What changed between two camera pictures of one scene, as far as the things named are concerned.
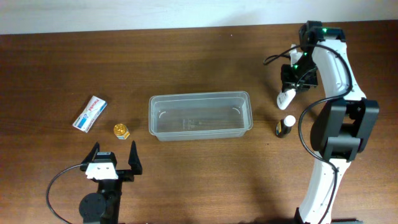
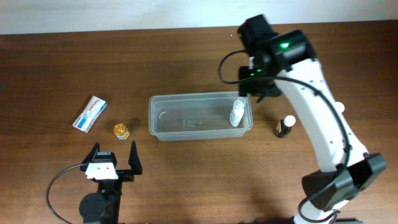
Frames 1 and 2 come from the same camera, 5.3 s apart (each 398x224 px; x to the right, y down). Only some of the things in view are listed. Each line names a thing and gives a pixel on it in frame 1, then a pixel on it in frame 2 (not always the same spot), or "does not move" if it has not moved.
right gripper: [298, 84] to [259, 90]
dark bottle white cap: [284, 126] does not move
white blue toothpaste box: [87, 119] does not move
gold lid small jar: [121, 131] does not move
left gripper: [125, 173] does not move
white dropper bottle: [284, 98] to [237, 113]
